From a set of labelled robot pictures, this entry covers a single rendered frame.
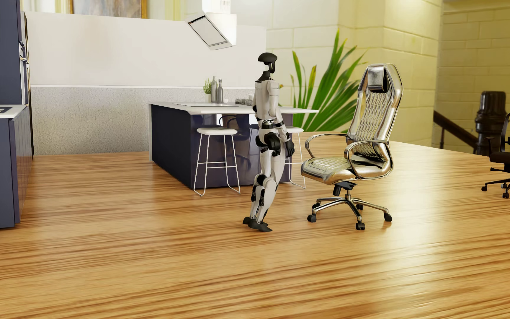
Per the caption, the white wire bar stool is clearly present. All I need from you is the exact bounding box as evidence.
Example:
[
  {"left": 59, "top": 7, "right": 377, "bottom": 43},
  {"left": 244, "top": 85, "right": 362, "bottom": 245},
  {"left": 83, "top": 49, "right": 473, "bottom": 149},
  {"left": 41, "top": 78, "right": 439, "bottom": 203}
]
[
  {"left": 284, "top": 126, "right": 307, "bottom": 190},
  {"left": 193, "top": 127, "right": 241, "bottom": 197}
]

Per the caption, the dark blue kitchen cabinet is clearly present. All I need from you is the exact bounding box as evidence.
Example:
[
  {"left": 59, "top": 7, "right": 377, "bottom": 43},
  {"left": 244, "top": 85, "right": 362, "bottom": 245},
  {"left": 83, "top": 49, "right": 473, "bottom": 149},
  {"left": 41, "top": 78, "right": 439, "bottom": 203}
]
[{"left": 0, "top": 105, "right": 34, "bottom": 231}]

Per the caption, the green potted palm plant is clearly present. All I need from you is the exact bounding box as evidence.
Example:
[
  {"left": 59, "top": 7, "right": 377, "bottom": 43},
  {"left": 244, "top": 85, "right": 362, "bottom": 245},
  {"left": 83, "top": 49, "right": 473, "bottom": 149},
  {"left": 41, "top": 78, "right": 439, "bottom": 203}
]
[{"left": 290, "top": 28, "right": 367, "bottom": 133}]

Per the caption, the chrome leather office chair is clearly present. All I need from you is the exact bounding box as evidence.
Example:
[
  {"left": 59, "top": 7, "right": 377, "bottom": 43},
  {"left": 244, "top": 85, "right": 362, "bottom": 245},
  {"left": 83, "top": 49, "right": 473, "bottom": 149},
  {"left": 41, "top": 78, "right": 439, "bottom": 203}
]
[{"left": 300, "top": 63, "right": 404, "bottom": 231}]

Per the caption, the white humanoid robot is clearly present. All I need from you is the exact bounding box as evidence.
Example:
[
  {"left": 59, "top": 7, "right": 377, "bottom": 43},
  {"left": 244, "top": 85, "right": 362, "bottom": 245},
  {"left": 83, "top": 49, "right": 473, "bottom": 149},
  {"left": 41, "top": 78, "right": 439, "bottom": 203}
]
[{"left": 243, "top": 52, "right": 296, "bottom": 233}]

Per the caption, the white range hood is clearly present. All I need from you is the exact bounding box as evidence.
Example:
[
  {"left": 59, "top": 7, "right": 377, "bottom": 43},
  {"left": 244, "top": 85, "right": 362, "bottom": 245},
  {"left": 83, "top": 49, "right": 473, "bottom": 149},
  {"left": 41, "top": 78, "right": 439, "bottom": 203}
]
[{"left": 184, "top": 0, "right": 238, "bottom": 51}]

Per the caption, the framed wall painting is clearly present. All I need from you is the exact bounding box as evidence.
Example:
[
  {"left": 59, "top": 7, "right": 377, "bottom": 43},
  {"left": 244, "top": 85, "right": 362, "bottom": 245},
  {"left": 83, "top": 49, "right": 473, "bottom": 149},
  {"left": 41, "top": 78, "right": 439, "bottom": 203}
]
[{"left": 69, "top": 0, "right": 148, "bottom": 19}]

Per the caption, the dark tall fridge unit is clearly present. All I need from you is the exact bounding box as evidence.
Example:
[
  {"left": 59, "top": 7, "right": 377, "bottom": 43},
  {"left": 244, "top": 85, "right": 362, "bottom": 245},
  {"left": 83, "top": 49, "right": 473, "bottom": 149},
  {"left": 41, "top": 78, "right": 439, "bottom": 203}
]
[{"left": 0, "top": 0, "right": 32, "bottom": 106}]

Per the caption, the dark blue kitchen island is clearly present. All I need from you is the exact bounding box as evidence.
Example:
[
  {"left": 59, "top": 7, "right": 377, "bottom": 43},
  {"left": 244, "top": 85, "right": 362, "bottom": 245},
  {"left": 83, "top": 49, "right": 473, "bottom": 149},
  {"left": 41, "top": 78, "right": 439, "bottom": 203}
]
[{"left": 148, "top": 101, "right": 319, "bottom": 190}]

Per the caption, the dark stair handrail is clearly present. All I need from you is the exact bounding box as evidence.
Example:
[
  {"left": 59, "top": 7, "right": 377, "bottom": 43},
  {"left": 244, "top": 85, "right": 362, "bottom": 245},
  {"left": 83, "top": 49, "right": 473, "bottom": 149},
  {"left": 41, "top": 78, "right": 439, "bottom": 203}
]
[{"left": 433, "top": 110, "right": 479, "bottom": 150}]

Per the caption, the black stair newel post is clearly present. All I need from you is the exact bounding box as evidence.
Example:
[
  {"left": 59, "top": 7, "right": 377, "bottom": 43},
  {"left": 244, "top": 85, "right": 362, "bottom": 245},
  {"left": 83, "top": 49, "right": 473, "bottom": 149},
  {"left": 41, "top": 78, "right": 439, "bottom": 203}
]
[{"left": 474, "top": 91, "right": 507, "bottom": 157}]

